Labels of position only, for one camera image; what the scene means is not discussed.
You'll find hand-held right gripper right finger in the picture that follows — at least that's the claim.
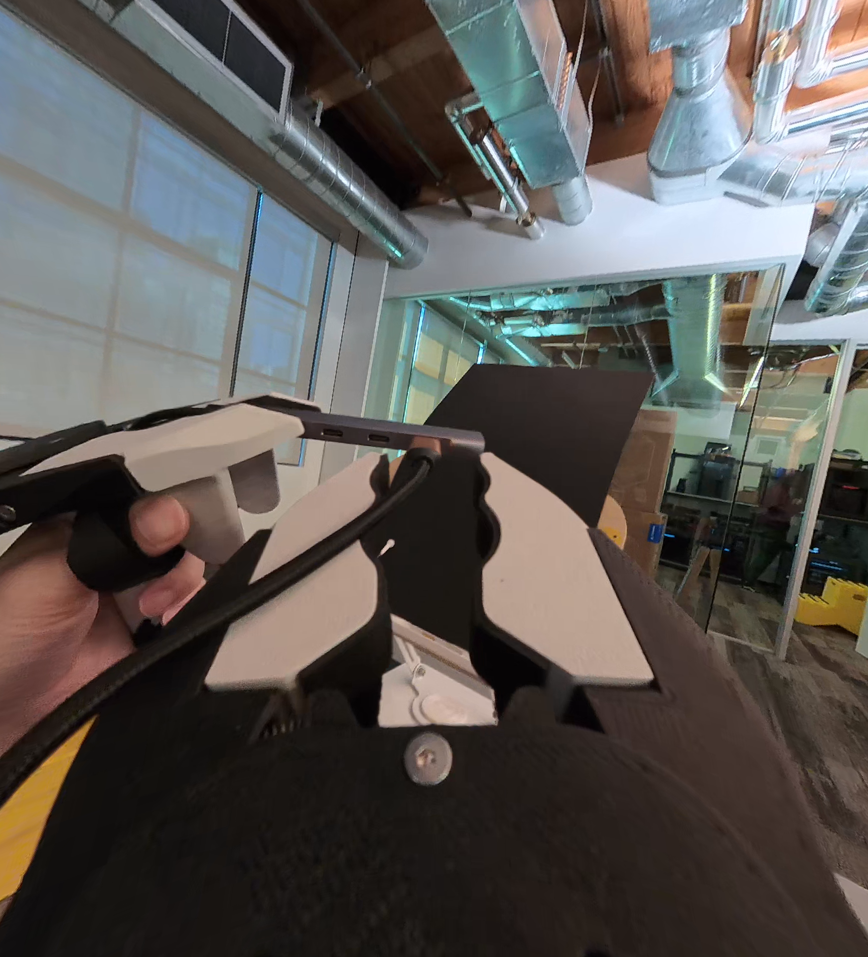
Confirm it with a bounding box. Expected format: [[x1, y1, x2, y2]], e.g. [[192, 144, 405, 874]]
[[471, 452, 657, 719]]

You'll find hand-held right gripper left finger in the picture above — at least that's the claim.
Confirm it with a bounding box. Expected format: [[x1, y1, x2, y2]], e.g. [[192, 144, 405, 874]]
[[204, 454, 394, 722]]

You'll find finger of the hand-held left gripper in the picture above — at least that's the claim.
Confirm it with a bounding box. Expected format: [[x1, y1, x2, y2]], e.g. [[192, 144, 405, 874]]
[[21, 395, 323, 493], [232, 447, 283, 518]]

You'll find grey usb hub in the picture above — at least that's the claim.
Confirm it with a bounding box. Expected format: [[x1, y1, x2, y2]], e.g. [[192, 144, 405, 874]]
[[301, 413, 487, 455]]

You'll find black cable with orange plugs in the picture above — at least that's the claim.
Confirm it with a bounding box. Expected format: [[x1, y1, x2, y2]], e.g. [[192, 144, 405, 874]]
[[0, 447, 441, 857]]

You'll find yellow plastic bin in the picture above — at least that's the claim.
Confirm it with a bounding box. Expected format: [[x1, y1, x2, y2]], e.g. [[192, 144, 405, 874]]
[[0, 716, 99, 924]]

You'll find person's left hand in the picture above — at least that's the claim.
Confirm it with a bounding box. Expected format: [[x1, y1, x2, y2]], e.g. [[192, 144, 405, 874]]
[[0, 493, 208, 804]]

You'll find large cardboard box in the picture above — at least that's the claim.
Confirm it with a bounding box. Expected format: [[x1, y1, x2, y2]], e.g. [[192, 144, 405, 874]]
[[621, 512, 668, 578], [613, 407, 678, 517]]

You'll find black cover sheet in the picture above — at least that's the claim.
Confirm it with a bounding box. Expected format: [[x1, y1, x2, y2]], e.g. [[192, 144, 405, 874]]
[[385, 362, 657, 625]]

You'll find black storage rack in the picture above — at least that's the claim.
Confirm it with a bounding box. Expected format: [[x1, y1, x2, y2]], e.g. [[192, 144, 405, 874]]
[[662, 441, 750, 593]]

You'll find large gridded window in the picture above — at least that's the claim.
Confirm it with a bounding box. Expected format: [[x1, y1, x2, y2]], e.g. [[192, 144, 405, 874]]
[[0, 0, 338, 442]]

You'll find yellow step stool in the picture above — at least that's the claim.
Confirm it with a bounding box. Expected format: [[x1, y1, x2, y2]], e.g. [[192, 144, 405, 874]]
[[795, 574, 868, 638]]

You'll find ceiling vent panel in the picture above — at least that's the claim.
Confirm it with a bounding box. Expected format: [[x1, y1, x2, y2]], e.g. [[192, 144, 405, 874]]
[[109, 0, 294, 115]]

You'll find spiral round duct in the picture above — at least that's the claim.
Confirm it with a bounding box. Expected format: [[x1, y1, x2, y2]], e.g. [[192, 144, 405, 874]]
[[268, 96, 431, 272]]

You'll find silver ceiling duct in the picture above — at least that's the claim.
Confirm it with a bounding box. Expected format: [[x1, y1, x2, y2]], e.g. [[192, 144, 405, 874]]
[[658, 275, 726, 411]]

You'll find foil rectangular duct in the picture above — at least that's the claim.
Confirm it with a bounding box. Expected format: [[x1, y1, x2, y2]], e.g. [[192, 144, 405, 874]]
[[425, 0, 597, 189]]

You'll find silver duct cluster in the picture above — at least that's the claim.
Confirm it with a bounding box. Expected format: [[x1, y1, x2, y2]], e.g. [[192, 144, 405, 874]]
[[647, 0, 868, 317]]

